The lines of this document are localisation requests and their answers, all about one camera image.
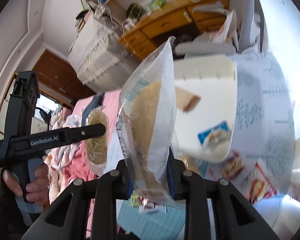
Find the clear pack of pale noodles snack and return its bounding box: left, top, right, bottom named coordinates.
left=85, top=106, right=109, bottom=177

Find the clear bag of brown crackers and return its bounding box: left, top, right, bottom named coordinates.
left=116, top=36, right=185, bottom=210

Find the person's left hand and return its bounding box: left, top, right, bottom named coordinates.
left=2, top=163, right=49, bottom=206

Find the pink quilt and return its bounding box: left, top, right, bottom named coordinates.
left=43, top=89, right=123, bottom=240

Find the dark blue cloth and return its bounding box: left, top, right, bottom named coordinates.
left=81, top=92, right=105, bottom=127

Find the red white snack pack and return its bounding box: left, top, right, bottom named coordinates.
left=221, top=150, right=278, bottom=205

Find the green yellow small snack packet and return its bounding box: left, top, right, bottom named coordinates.
left=130, top=193, right=145, bottom=207

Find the white lace covered furniture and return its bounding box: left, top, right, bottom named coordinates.
left=68, top=17, right=140, bottom=93

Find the blue white snack packet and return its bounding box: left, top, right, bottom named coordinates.
left=197, top=121, right=231, bottom=151

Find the tree print white sheet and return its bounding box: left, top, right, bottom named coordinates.
left=116, top=51, right=300, bottom=240

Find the wafer snack in clear wrap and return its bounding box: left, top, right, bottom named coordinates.
left=175, top=87, right=201, bottom=112

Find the white plastic storage bin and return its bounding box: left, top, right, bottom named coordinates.
left=173, top=55, right=237, bottom=163

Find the wooden desk with drawers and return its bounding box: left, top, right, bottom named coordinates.
left=118, top=0, right=230, bottom=60

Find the grey office chair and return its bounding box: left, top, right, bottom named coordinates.
left=175, top=0, right=262, bottom=57

